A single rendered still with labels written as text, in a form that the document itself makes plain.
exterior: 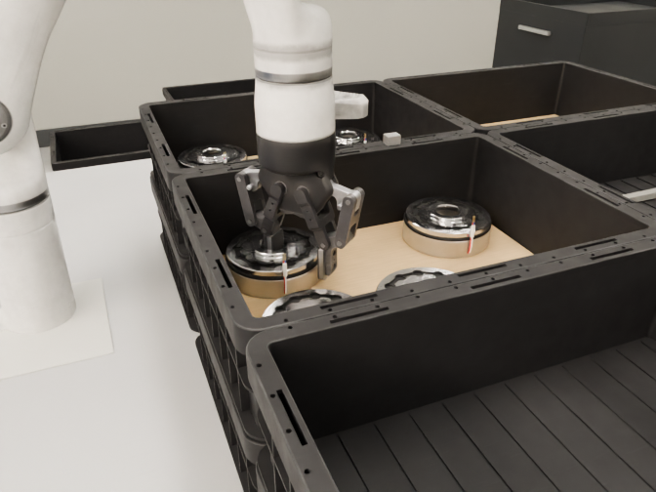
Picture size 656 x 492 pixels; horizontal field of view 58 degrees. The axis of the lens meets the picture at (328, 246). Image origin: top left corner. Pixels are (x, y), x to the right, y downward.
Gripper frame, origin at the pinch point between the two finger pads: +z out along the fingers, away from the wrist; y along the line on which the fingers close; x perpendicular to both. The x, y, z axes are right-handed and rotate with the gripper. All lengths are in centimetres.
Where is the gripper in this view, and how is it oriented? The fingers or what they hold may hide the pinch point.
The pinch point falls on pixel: (300, 257)
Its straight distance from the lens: 63.3
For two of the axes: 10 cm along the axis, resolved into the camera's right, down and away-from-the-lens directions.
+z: 0.1, 8.7, 4.9
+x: 4.6, -4.4, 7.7
